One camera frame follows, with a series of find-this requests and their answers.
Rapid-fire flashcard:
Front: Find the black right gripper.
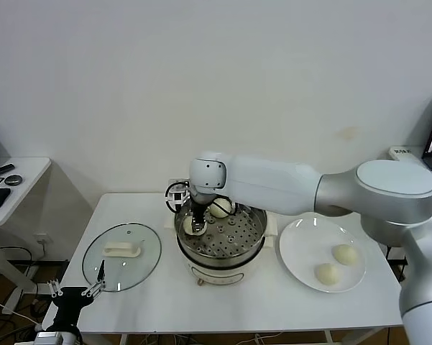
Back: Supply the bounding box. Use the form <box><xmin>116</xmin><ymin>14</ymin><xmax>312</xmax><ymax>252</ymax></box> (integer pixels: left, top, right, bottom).
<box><xmin>188</xmin><ymin>203</ymin><xmax>210</xmax><ymax>234</ymax></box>

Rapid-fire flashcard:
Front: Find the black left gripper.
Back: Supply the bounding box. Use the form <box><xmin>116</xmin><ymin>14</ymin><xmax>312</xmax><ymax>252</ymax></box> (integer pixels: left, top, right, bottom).
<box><xmin>46</xmin><ymin>259</ymin><xmax>108</xmax><ymax>331</ymax></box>

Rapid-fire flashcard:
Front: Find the white steamed baozi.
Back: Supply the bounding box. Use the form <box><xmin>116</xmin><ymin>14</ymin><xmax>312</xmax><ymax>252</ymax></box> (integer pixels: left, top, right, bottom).
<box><xmin>332</xmin><ymin>244</ymin><xmax>358</xmax><ymax>266</ymax></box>
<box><xmin>209</xmin><ymin>198</ymin><xmax>234</xmax><ymax>219</ymax></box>
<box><xmin>182</xmin><ymin>215</ymin><xmax>208</xmax><ymax>236</ymax></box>
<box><xmin>314</xmin><ymin>262</ymin><xmax>341</xmax><ymax>287</ymax></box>

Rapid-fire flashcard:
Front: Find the glass pot lid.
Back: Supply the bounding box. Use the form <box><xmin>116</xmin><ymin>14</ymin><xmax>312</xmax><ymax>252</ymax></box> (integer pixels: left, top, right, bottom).
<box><xmin>81</xmin><ymin>223</ymin><xmax>162</xmax><ymax>293</ymax></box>

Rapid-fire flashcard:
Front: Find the stainless steel steamer basket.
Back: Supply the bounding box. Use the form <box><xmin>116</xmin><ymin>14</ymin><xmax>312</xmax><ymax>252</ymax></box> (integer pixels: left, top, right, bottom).
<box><xmin>174</xmin><ymin>193</ymin><xmax>269</xmax><ymax>262</ymax></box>

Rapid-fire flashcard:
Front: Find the white side table with mouse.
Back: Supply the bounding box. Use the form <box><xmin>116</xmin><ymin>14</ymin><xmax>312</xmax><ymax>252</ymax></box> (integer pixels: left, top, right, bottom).
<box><xmin>0</xmin><ymin>157</ymin><xmax>53</xmax><ymax>293</ymax></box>

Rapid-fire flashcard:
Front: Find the white round plate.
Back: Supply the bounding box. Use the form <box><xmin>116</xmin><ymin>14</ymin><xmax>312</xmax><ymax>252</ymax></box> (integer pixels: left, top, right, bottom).
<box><xmin>279</xmin><ymin>213</ymin><xmax>367</xmax><ymax>293</ymax></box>

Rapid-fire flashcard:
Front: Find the white side table with laptop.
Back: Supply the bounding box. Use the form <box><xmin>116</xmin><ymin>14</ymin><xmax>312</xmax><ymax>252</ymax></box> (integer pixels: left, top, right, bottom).
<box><xmin>387</xmin><ymin>146</ymin><xmax>432</xmax><ymax>177</ymax></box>

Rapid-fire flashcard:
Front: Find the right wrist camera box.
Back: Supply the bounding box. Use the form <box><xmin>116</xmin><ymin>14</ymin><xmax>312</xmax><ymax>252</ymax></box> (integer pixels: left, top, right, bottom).
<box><xmin>166</xmin><ymin>178</ymin><xmax>191</xmax><ymax>208</ymax></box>

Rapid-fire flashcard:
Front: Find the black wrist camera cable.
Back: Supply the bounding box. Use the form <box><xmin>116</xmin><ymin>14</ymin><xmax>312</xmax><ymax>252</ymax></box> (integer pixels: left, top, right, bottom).
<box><xmin>165</xmin><ymin>183</ymin><xmax>188</xmax><ymax>216</ymax></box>

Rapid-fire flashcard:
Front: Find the black cable with adapter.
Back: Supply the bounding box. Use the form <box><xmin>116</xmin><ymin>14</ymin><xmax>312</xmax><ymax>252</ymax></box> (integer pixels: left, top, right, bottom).
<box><xmin>385</xmin><ymin>246</ymin><xmax>408</xmax><ymax>285</ymax></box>

